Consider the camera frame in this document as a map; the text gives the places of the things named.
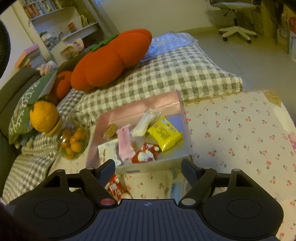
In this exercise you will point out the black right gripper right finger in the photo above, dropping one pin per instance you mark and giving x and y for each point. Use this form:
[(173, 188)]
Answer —
[(200, 180)]

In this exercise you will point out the pink lined silver box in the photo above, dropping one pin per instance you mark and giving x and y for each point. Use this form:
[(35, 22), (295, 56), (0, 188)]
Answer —
[(139, 116)]

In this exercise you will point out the white bookshelf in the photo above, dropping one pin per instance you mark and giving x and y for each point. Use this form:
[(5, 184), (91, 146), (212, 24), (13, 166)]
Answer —
[(55, 24)]

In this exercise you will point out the small red candy packet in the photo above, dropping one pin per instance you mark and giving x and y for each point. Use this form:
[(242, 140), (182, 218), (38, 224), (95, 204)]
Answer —
[(147, 153)]

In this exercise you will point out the yellow beef-flavour pastry packet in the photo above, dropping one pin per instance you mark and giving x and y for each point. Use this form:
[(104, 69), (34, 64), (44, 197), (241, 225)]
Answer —
[(110, 131)]

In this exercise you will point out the glass jar with kumquats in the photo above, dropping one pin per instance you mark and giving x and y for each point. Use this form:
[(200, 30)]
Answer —
[(71, 137)]

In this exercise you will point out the grey checked quilt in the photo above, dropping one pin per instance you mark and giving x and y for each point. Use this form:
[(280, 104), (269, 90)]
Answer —
[(180, 64)]

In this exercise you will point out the yellow snack packet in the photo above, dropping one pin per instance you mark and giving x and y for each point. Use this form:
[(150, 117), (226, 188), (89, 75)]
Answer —
[(165, 133)]

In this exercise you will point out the large yellow citrus fruit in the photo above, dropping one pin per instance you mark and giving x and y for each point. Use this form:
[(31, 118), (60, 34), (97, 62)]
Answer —
[(43, 116)]

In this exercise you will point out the large red candy packet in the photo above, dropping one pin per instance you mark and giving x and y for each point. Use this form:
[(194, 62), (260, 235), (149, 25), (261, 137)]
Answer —
[(115, 188)]

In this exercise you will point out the green snowflake pillow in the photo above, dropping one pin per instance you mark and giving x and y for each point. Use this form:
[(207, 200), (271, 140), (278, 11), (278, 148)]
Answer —
[(20, 123)]

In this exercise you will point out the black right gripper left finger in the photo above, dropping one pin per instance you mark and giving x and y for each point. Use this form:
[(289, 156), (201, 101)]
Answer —
[(94, 181)]

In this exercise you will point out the cherry print tablecloth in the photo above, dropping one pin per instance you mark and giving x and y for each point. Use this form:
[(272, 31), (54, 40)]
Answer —
[(251, 131)]

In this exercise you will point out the white office chair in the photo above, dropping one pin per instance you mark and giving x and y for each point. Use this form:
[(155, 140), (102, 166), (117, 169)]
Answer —
[(235, 29)]

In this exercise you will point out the small orange pumpkin cushion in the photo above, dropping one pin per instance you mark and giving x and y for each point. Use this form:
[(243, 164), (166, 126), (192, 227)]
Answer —
[(61, 87)]

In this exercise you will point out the white snack packet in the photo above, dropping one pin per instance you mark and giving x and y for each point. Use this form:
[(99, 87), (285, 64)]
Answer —
[(109, 150)]

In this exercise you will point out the pink wrapped snack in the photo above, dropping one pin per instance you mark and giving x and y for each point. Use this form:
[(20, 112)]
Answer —
[(125, 149)]

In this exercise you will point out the large orange pumpkin cushion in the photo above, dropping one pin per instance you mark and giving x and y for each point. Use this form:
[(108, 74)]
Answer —
[(105, 62)]

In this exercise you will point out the clear barcode cake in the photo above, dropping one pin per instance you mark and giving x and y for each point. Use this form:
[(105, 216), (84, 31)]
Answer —
[(141, 128)]

